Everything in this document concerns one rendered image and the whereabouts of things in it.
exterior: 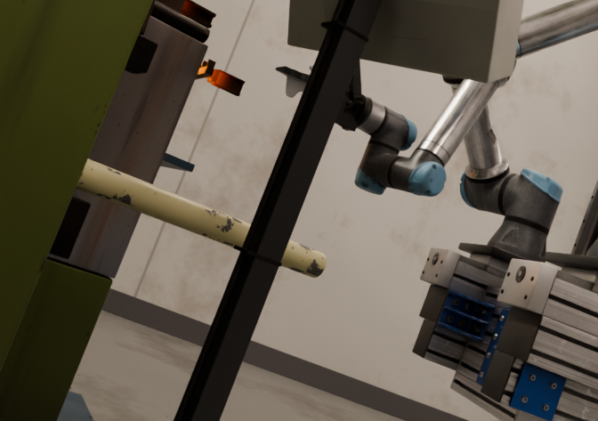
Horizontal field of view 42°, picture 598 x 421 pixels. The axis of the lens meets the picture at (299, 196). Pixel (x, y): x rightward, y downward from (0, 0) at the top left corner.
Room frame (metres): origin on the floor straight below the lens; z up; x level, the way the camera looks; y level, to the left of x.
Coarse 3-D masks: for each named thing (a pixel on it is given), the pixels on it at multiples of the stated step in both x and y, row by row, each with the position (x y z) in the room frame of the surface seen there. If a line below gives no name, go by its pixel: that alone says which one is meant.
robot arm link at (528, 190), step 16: (512, 176) 2.02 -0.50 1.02; (528, 176) 1.97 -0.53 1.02; (544, 176) 1.95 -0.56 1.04; (512, 192) 1.99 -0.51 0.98; (528, 192) 1.96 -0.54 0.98; (544, 192) 1.95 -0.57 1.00; (560, 192) 1.96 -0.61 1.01; (512, 208) 1.98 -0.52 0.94; (528, 208) 1.95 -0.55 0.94; (544, 208) 1.95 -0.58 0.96; (544, 224) 1.95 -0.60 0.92
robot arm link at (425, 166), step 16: (464, 80) 1.75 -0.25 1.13; (464, 96) 1.72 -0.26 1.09; (480, 96) 1.72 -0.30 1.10; (448, 112) 1.71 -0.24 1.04; (464, 112) 1.70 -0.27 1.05; (480, 112) 1.73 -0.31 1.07; (432, 128) 1.71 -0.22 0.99; (448, 128) 1.69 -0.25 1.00; (464, 128) 1.71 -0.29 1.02; (432, 144) 1.68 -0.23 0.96; (448, 144) 1.69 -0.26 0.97; (400, 160) 1.71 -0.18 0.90; (416, 160) 1.68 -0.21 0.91; (432, 160) 1.67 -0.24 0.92; (400, 176) 1.69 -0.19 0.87; (416, 176) 1.66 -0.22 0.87; (432, 176) 1.65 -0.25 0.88; (416, 192) 1.68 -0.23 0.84; (432, 192) 1.66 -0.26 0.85
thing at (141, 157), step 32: (160, 32) 1.34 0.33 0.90; (160, 64) 1.35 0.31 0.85; (192, 64) 1.38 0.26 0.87; (128, 96) 1.33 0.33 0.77; (160, 96) 1.36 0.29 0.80; (128, 128) 1.34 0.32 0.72; (160, 128) 1.37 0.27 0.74; (96, 160) 1.33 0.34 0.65; (128, 160) 1.35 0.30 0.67; (160, 160) 1.38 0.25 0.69; (96, 224) 1.35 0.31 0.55; (128, 224) 1.38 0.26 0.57; (96, 256) 1.36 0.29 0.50
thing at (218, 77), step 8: (216, 72) 2.13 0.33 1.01; (224, 72) 2.15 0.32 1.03; (208, 80) 2.16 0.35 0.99; (216, 80) 2.15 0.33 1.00; (224, 80) 2.16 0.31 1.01; (232, 80) 2.17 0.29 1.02; (240, 80) 2.17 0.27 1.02; (224, 88) 2.15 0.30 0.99; (232, 88) 2.17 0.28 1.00; (240, 88) 2.18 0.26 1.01
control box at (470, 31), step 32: (320, 0) 1.13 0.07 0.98; (384, 0) 1.06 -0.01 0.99; (416, 0) 1.03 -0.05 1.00; (448, 0) 1.00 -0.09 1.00; (480, 0) 0.97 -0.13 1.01; (512, 0) 0.99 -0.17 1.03; (288, 32) 1.18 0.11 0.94; (320, 32) 1.15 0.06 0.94; (384, 32) 1.08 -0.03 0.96; (416, 32) 1.04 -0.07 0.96; (448, 32) 1.01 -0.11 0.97; (480, 32) 0.99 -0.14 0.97; (512, 32) 1.01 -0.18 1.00; (416, 64) 1.06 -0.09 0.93; (448, 64) 1.03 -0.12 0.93; (480, 64) 1.00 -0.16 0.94; (512, 64) 1.04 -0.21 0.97
